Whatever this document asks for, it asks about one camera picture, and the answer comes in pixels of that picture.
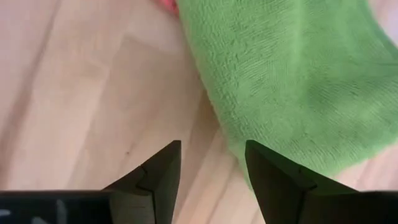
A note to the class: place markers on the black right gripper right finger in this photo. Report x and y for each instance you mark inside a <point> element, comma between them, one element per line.
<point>311,208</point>

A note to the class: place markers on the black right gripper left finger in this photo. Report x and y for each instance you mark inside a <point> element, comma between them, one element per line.
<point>93,208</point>

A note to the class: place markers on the green microfiber towel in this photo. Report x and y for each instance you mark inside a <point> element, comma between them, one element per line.
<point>295,77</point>

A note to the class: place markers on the pink microfiber towel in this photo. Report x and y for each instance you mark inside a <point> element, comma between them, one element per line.
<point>168,5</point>

